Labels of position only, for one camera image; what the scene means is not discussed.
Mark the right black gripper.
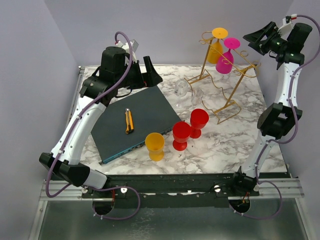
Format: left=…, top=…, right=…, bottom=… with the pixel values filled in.
left=243, top=22, right=289, bottom=57

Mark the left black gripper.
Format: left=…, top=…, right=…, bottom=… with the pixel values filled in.
left=115, top=55, right=163, bottom=90

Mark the clear wine glass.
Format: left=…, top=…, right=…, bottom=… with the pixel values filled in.
left=174, top=79, right=189, bottom=108
left=191, top=88, right=205, bottom=109

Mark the magenta plastic wine glass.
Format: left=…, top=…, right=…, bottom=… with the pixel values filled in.
left=215, top=37, right=241, bottom=74

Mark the gold wire glass rack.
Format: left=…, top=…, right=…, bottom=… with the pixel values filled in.
left=184, top=30, right=261, bottom=124

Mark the red plastic wine glass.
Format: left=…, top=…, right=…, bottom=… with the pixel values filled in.
left=172, top=121, right=191, bottom=151

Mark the yellow plastic wine glass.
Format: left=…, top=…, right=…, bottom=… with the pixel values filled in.
left=145, top=132, right=165, bottom=162

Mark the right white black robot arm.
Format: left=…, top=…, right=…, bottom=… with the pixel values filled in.
left=230, top=16, right=313, bottom=196

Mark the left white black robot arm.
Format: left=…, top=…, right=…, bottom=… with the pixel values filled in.
left=39, top=46, right=163, bottom=198

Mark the orange utility knife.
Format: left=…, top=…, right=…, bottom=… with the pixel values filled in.
left=125, top=108, right=134, bottom=134

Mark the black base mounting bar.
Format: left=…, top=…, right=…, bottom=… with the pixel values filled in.
left=49, top=171, right=293, bottom=208

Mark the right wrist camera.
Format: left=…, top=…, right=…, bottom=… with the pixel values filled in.
left=278, top=14, right=298, bottom=36

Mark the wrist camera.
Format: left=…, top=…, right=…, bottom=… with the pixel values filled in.
left=278, top=14, right=298, bottom=36
left=117, top=38, right=140, bottom=63

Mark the dark blue network switch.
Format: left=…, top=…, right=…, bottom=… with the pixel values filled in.
left=91, top=86, right=181, bottom=164

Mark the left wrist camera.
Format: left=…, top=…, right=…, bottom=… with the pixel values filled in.
left=117, top=38, right=140, bottom=63

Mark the aluminium extrusion rail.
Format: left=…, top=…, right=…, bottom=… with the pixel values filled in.
left=39, top=180, right=113, bottom=202

